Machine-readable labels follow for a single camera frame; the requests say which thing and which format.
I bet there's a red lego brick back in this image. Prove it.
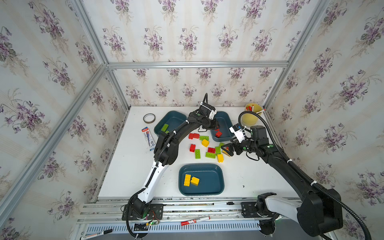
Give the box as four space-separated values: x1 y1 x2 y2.
189 133 200 140

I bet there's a small yellow lego brick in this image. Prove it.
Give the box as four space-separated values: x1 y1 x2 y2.
190 177 200 186

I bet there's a long green lego brick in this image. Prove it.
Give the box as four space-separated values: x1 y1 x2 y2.
161 124 169 132

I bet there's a long yellow lego brick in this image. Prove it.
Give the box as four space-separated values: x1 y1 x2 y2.
184 174 192 187

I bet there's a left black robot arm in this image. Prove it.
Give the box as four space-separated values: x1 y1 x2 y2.
125 93 220 223

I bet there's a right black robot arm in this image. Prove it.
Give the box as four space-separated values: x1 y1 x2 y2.
222 111 372 240

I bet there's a green lego brick middle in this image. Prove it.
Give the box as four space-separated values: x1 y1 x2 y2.
215 147 221 155

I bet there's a yellow lego brick front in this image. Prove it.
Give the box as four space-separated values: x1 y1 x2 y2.
217 154 224 163

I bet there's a teal bin back right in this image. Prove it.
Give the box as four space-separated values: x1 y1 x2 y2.
211 111 235 142

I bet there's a teal bin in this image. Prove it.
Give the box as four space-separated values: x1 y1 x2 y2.
211 111 235 142
179 163 225 196
154 111 187 136

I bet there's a red flat lego brick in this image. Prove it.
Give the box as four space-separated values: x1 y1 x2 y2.
208 148 216 154

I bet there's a green lego brick back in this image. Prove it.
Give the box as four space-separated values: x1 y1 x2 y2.
199 136 209 141

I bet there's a green lego brick under red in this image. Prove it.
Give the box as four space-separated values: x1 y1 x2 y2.
206 152 216 159

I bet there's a yellow lego brick centre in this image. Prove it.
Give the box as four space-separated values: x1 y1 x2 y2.
202 139 210 147

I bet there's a yellow pen cup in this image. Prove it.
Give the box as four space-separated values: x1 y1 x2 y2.
241 103 265 127

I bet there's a green lego brick upright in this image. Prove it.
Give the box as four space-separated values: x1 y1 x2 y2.
195 149 201 159

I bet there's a teal bin front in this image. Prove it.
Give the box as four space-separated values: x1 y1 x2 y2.
179 163 225 196

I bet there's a teal bin back left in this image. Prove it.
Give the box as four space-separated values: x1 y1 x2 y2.
154 111 187 136

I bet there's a brown tape roll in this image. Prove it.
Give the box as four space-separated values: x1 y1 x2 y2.
143 113 156 124

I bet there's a marker pen box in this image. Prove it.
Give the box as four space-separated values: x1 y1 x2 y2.
142 127 156 151

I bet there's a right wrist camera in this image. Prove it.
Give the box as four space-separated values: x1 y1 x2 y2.
229 124 251 143

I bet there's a red marker on rail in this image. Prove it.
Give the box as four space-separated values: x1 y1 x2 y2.
181 216 211 226

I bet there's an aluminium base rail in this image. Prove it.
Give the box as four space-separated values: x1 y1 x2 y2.
70 198 272 240

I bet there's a black marker on rail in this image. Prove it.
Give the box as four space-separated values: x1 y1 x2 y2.
80 229 113 240

